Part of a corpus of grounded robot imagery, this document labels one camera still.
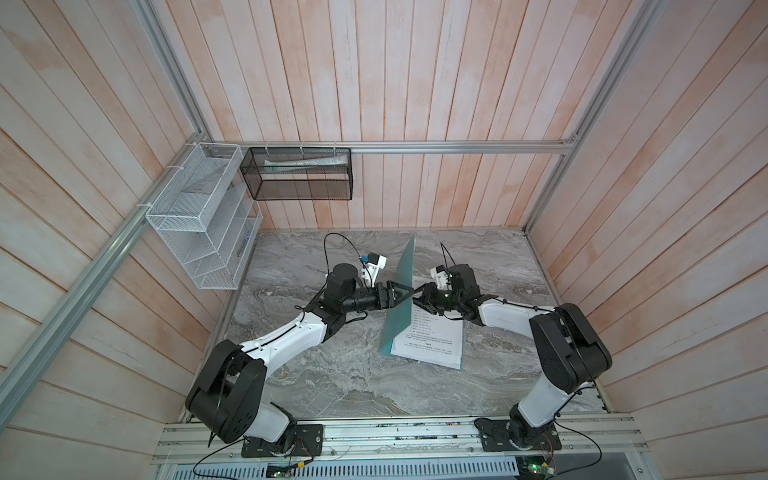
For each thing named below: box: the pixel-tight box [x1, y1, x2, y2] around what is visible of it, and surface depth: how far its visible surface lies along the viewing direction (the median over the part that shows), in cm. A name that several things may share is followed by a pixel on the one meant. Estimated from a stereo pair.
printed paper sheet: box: [390, 276, 463, 370], surface depth 92 cm
